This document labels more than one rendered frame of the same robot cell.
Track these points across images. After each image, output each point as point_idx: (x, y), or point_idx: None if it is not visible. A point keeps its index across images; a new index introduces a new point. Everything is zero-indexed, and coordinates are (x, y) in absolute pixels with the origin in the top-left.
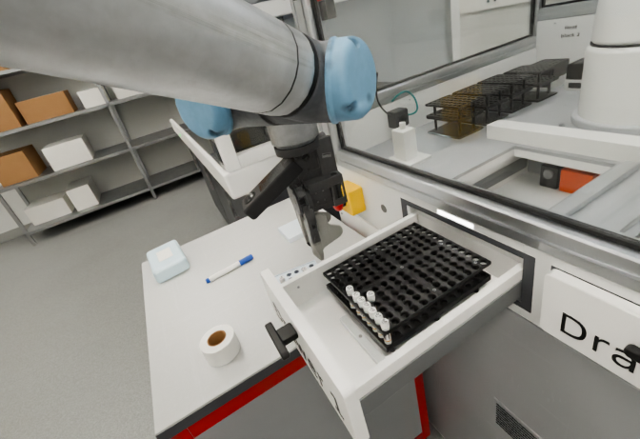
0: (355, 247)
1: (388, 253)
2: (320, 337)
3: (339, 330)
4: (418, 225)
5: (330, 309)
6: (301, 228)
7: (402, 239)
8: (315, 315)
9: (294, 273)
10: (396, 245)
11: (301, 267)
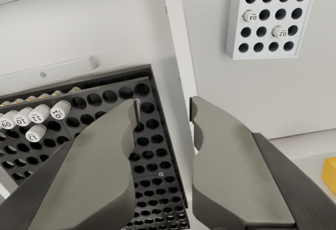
0: (195, 150)
1: (138, 182)
2: (71, 13)
3: (76, 48)
4: (179, 228)
5: (127, 50)
6: (224, 125)
7: (160, 205)
8: (123, 20)
9: (293, 8)
10: (152, 196)
11: (300, 27)
